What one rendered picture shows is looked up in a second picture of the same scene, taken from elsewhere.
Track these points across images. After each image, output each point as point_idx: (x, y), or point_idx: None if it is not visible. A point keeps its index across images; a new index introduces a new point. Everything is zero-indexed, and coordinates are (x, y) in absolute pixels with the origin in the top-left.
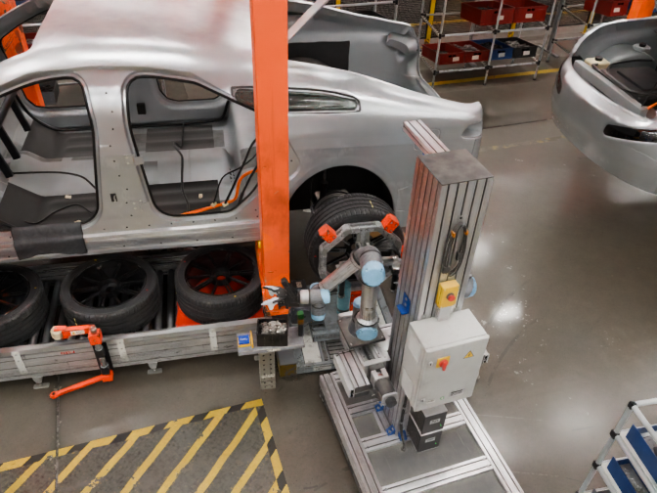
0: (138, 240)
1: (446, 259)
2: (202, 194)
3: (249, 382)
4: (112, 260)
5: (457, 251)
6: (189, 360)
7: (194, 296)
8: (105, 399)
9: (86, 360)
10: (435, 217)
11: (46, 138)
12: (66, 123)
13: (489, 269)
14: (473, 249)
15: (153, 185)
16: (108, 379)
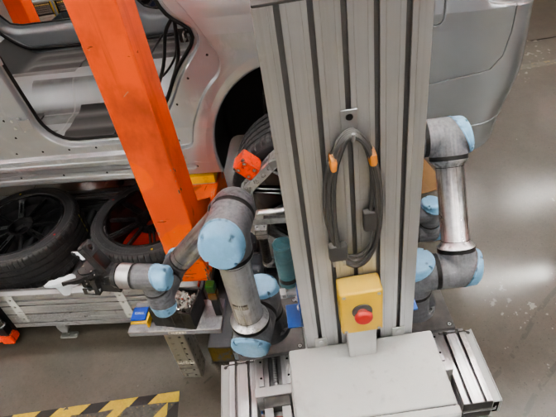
0: (34, 170)
1: (330, 228)
2: None
3: (172, 365)
4: (37, 195)
5: (363, 209)
6: (112, 324)
7: (103, 246)
8: (2, 366)
9: None
10: (268, 115)
11: (13, 57)
12: (41, 41)
13: (552, 222)
14: (413, 205)
15: (93, 104)
16: (8, 341)
